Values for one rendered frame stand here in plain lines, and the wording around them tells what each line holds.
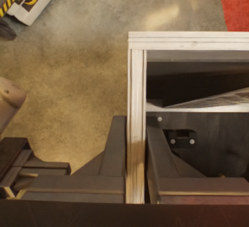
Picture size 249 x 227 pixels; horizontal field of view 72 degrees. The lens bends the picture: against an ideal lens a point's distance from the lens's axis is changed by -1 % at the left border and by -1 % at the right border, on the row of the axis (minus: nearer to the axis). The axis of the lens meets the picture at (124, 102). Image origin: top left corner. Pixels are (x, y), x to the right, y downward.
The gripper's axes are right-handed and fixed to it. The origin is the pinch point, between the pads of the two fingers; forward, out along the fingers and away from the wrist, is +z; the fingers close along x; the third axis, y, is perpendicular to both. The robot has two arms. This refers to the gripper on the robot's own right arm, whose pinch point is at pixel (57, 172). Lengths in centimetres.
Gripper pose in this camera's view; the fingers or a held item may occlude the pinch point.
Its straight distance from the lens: 35.5
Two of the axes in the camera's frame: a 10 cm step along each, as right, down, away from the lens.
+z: 10.0, 0.1, -0.3
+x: 0.3, -5.2, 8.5
